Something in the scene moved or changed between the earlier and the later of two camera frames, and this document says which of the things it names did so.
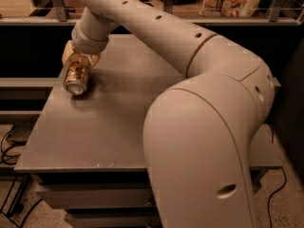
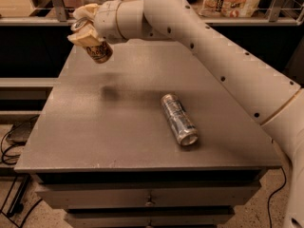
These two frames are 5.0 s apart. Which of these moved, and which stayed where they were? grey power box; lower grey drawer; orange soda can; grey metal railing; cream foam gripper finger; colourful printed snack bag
Moved: orange soda can; cream foam gripper finger
Stayed: lower grey drawer; colourful printed snack bag; grey power box; grey metal railing
